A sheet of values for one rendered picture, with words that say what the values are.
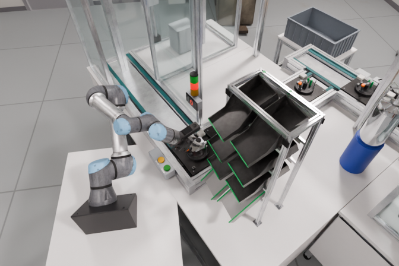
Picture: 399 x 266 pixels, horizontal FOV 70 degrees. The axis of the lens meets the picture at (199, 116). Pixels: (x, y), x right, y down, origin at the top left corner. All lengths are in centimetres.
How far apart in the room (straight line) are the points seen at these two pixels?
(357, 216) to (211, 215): 83
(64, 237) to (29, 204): 132
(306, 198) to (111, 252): 114
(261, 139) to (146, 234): 89
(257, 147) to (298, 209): 76
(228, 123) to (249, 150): 15
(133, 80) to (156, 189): 98
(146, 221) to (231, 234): 48
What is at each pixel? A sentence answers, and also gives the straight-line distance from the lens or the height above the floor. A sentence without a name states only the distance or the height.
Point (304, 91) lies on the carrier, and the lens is 225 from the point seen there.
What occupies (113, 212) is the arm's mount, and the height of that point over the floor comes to 109.
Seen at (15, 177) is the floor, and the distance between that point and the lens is 336.
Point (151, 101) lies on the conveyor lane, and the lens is 218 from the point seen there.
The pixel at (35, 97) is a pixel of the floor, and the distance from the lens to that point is 405.
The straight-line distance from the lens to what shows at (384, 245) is 192.
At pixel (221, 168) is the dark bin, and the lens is 146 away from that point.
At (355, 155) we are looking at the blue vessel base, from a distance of 193.
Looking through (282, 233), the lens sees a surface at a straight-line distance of 174.
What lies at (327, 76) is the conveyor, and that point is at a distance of 257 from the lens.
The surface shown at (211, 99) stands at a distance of 225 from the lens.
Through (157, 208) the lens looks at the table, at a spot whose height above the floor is 86.
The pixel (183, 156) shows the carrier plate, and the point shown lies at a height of 97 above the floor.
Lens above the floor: 245
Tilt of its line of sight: 49 degrees down
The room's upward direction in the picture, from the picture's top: 1 degrees counter-clockwise
